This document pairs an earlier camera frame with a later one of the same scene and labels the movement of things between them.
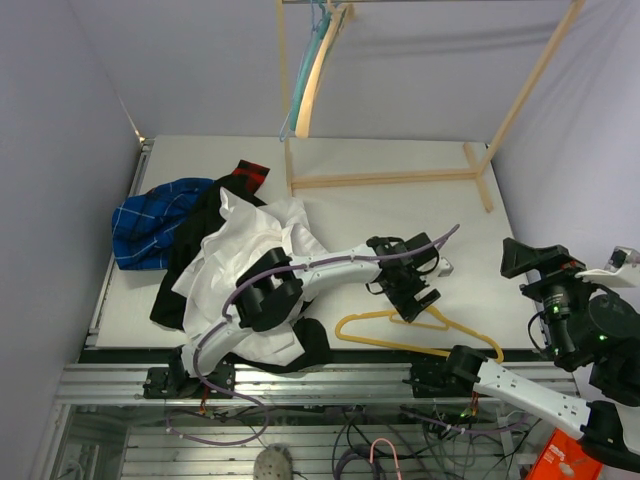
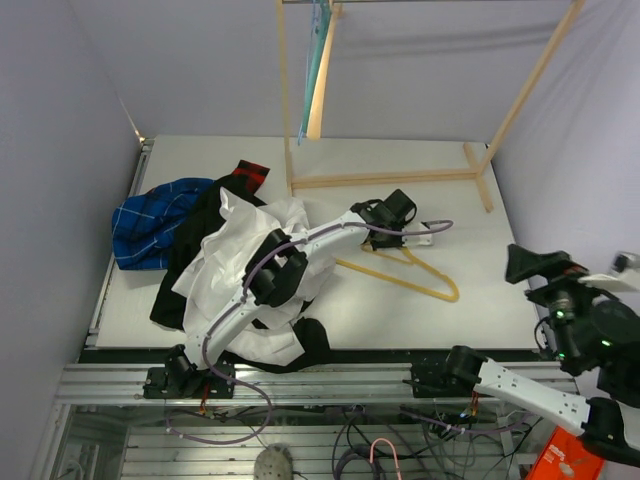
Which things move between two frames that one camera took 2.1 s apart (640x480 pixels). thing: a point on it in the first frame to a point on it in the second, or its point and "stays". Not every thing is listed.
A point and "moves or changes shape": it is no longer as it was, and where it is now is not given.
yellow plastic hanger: [448, 326] moves or changes shape
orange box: [562, 458] stays
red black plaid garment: [254, 174] stays
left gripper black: [410, 309] to [398, 242]
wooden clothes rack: [474, 165] stays
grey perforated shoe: [274, 463] stays
